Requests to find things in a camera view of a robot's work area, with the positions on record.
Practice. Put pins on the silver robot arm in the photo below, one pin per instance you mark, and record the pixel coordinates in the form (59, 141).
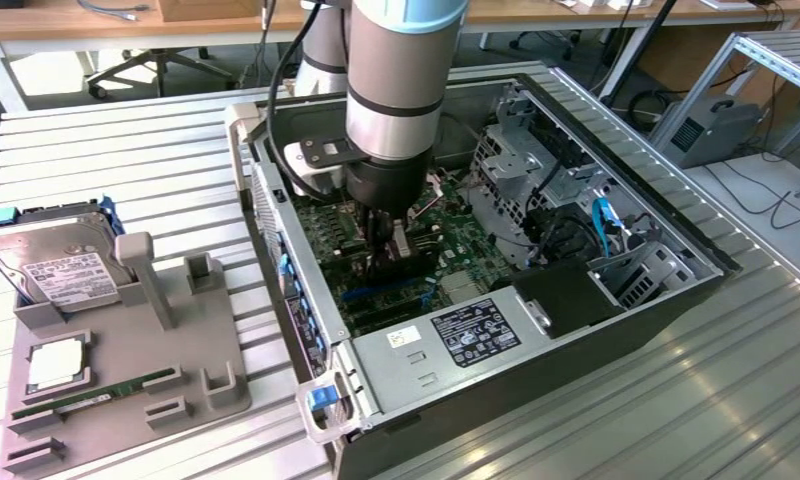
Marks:
(393, 75)

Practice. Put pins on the silver power supply unit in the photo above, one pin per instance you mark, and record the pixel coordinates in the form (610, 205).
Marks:
(407, 370)

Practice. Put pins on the green graphics card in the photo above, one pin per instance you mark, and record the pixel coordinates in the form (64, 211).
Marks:
(413, 267)

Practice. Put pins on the wooden desk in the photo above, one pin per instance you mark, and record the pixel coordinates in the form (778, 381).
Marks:
(540, 20)
(53, 25)

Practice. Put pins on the black chair base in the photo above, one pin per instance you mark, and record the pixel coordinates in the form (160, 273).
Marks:
(570, 40)

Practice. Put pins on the blue expansion slot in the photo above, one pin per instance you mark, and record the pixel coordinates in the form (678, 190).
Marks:
(353, 295)

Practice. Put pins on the grey parts rack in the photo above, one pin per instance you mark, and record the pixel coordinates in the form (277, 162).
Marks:
(127, 360)

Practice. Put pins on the silver hard disk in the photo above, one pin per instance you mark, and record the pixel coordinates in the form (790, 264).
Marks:
(53, 260)

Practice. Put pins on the green RAM stick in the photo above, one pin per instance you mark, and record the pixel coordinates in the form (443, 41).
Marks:
(93, 395)

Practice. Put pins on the silver chipset heatsink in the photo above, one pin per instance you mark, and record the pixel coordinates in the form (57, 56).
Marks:
(461, 286)

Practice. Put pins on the silver drive cage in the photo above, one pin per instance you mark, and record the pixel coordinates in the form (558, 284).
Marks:
(507, 165)

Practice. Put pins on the grey control box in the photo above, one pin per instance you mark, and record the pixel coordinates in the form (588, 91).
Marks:
(714, 130)

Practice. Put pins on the silver CPU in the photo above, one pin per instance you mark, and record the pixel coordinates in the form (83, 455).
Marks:
(56, 365)

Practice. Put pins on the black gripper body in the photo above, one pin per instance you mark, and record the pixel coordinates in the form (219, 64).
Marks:
(389, 182)

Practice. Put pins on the aluminium frame table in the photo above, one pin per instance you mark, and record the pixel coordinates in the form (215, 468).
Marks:
(774, 50)

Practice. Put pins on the metal socket cover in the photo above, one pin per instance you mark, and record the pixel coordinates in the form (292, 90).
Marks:
(435, 187)

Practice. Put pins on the black PC case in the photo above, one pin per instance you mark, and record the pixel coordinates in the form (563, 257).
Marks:
(507, 400)

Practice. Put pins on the green motherboard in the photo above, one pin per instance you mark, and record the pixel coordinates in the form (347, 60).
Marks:
(467, 235)

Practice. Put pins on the black pole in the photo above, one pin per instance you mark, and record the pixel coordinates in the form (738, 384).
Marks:
(640, 45)

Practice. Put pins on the brown cardboard box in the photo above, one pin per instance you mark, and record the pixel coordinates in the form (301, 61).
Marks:
(207, 10)

